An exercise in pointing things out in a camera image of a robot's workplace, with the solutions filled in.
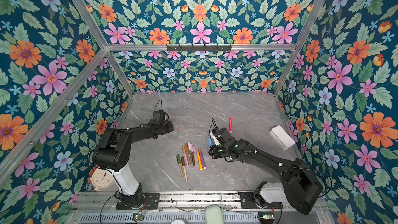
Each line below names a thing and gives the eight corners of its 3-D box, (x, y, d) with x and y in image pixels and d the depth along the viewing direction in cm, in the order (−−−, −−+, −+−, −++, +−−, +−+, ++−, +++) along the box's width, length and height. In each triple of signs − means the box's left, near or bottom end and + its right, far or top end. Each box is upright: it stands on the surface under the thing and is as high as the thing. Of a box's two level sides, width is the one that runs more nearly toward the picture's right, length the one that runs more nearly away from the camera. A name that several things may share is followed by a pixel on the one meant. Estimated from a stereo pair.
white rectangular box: (284, 151, 92) (287, 147, 88) (268, 132, 100) (270, 129, 96) (292, 146, 94) (295, 142, 90) (276, 128, 102) (278, 124, 98)
